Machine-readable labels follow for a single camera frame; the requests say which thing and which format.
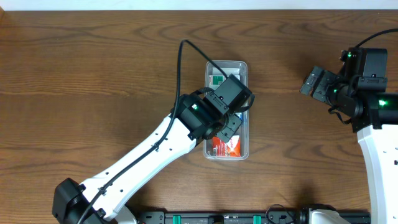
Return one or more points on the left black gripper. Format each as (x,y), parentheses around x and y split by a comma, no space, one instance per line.
(231,126)

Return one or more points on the black mounting rail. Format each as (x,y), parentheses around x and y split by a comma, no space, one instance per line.
(212,218)

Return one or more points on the white green medicine box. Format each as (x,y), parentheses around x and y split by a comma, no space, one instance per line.
(214,81)

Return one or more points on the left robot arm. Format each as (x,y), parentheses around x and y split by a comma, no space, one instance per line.
(195,117)

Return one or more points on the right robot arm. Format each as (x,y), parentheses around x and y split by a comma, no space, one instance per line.
(372,113)

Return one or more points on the red Panadol box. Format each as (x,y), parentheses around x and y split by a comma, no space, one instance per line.
(232,148)

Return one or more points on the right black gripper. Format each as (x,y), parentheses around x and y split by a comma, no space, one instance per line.
(315,84)

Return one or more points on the blue cooling sheet box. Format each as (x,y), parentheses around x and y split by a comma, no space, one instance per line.
(243,115)

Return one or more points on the clear plastic container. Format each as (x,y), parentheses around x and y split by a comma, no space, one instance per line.
(230,67)

